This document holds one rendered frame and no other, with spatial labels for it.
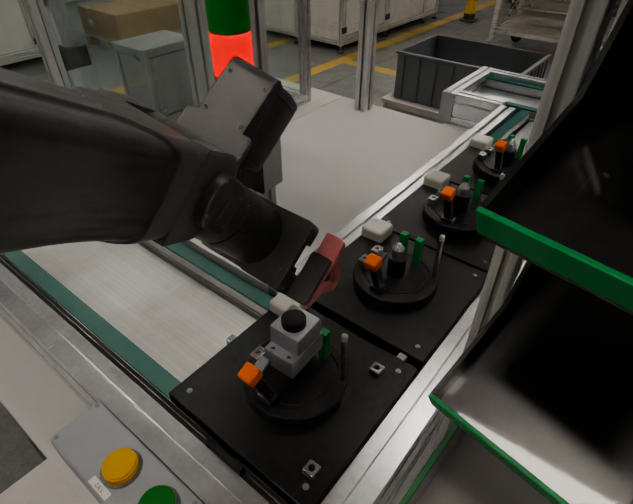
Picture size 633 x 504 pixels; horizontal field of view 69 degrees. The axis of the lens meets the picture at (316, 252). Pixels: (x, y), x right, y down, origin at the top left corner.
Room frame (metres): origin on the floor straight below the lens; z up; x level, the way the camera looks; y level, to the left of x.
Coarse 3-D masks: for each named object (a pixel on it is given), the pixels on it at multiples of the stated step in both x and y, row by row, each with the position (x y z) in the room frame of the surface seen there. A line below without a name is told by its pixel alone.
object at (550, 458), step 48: (528, 288) 0.27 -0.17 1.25; (576, 288) 0.27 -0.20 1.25; (480, 336) 0.23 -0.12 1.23; (528, 336) 0.24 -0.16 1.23; (576, 336) 0.23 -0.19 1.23; (624, 336) 0.22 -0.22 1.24; (480, 384) 0.21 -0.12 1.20; (528, 384) 0.20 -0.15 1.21; (576, 384) 0.20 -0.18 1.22; (624, 384) 0.19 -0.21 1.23; (480, 432) 0.17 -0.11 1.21; (528, 432) 0.17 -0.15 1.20; (576, 432) 0.17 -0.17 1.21; (624, 432) 0.16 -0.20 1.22; (528, 480) 0.14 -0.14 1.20; (576, 480) 0.14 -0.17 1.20; (624, 480) 0.14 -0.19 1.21
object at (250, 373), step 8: (264, 360) 0.34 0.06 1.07; (248, 368) 0.32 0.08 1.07; (256, 368) 0.32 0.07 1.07; (264, 368) 0.33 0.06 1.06; (240, 376) 0.32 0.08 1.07; (248, 376) 0.31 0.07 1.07; (256, 376) 0.32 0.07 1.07; (248, 384) 0.31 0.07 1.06; (256, 384) 0.32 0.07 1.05; (264, 384) 0.33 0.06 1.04; (264, 392) 0.33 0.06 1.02; (272, 392) 0.34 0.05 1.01
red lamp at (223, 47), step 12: (216, 36) 0.57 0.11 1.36; (228, 36) 0.57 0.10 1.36; (240, 36) 0.57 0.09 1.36; (216, 48) 0.57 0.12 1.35; (228, 48) 0.57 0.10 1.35; (240, 48) 0.57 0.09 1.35; (252, 48) 0.59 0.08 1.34; (216, 60) 0.57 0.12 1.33; (228, 60) 0.57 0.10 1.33; (252, 60) 0.59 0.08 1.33; (216, 72) 0.58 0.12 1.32
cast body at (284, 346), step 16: (288, 320) 0.37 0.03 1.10; (304, 320) 0.38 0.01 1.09; (272, 336) 0.37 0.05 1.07; (288, 336) 0.36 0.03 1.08; (304, 336) 0.36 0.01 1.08; (320, 336) 0.39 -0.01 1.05; (272, 352) 0.36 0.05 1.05; (288, 352) 0.36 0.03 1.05; (304, 352) 0.36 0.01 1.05; (288, 368) 0.35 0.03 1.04
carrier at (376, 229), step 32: (384, 224) 0.72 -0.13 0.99; (352, 256) 0.65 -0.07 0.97; (416, 256) 0.60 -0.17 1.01; (352, 288) 0.56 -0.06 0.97; (384, 288) 0.53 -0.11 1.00; (416, 288) 0.54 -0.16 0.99; (448, 288) 0.56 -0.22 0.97; (480, 288) 0.57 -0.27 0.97; (352, 320) 0.49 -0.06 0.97; (384, 320) 0.49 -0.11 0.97; (416, 320) 0.49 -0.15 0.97; (448, 320) 0.49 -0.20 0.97; (416, 352) 0.43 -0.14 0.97
